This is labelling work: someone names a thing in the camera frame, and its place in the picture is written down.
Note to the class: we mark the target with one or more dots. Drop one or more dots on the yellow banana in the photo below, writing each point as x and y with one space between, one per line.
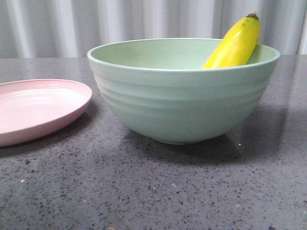
237 45

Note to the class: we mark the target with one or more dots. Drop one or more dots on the green ribbed bowl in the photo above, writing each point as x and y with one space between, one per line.
158 88

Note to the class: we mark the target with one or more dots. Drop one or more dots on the pink plate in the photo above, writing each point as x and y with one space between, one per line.
31 109

